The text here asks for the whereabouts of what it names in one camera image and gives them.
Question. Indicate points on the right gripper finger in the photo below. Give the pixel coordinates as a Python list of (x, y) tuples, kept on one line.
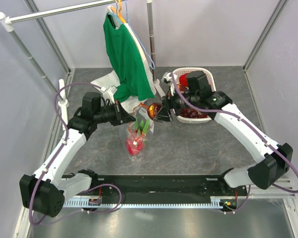
[(162, 115), (166, 103)]

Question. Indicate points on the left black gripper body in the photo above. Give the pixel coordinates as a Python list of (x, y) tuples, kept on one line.
[(111, 114)]

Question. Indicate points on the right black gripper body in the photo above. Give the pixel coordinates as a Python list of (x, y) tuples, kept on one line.
[(178, 102)]

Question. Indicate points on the purple grape bunch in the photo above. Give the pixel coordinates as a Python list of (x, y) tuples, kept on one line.
[(192, 114)]

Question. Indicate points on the clear orange zip bag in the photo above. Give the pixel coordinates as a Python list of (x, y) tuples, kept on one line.
[(139, 111)]

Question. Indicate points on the pink dragon fruit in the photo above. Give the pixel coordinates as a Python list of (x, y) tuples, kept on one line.
[(139, 133)]

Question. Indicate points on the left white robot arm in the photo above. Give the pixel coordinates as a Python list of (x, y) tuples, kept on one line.
[(45, 191)]

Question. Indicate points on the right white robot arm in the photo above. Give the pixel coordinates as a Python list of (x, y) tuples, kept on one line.
[(271, 159)]

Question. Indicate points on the red bell pepper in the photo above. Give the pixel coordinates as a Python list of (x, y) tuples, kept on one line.
[(183, 80)]

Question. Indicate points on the white perforated plastic basket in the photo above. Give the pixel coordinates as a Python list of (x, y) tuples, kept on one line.
[(184, 70)]

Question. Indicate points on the white garment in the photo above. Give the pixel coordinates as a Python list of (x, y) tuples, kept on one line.
[(111, 79)]

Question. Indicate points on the green t-shirt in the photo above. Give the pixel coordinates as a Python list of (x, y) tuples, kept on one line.
[(126, 61)]

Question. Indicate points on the orange clothes hanger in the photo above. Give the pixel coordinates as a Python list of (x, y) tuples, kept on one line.
[(118, 10)]

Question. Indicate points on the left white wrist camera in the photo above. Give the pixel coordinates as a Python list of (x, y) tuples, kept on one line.
[(108, 93)]

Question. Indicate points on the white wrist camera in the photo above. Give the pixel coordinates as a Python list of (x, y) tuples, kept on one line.
[(108, 93), (168, 78)]

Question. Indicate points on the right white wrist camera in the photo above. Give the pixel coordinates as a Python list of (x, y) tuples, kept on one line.
[(168, 78)]

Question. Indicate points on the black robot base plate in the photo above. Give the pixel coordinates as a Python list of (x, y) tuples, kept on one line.
[(163, 189)]

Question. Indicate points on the slotted cable duct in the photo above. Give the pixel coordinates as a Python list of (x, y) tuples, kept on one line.
[(86, 202)]

